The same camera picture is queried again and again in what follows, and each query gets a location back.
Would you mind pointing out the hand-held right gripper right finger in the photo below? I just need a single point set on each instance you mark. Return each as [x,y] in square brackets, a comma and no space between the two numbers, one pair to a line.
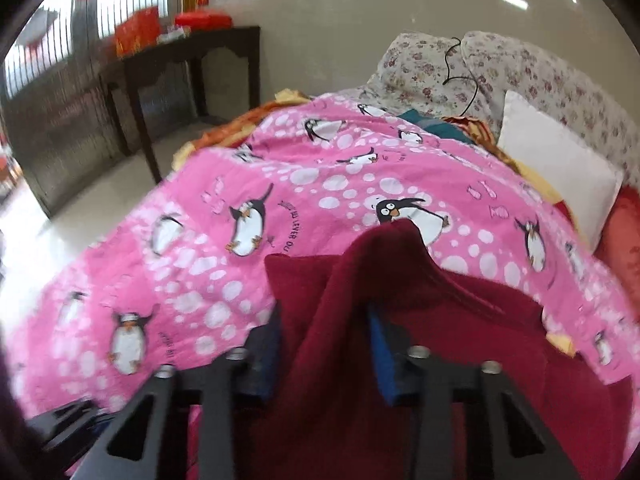
[385,365]

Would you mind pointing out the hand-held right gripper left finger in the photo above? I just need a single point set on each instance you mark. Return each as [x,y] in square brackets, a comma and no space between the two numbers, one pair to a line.
[260,360]

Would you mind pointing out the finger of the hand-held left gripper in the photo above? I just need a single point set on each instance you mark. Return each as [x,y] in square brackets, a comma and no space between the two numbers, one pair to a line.
[65,427]

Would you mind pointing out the dark red fleece garment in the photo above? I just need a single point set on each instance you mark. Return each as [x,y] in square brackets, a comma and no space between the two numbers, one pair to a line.
[320,360]

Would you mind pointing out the pink penguin print blanket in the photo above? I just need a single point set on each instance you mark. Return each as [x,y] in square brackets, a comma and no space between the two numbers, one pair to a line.
[200,240]

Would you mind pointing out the teal cloth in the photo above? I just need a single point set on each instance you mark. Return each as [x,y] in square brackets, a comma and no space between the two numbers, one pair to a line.
[430,127]

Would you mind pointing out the white pillow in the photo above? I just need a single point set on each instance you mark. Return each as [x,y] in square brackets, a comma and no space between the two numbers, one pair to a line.
[555,170]

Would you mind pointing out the red heart-shaped cushion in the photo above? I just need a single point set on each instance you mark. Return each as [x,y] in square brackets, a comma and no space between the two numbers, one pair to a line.
[622,240]

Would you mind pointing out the dark metal gate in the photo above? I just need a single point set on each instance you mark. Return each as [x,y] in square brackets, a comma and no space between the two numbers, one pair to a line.
[60,125]

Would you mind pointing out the dark wooden side table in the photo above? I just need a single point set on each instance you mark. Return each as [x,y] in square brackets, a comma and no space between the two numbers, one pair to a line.
[200,45]

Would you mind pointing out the flat red box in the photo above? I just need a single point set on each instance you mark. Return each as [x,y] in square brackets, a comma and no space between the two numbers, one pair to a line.
[205,19]

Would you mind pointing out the orange red gift box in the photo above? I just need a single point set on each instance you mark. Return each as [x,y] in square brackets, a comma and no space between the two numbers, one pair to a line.
[137,32]

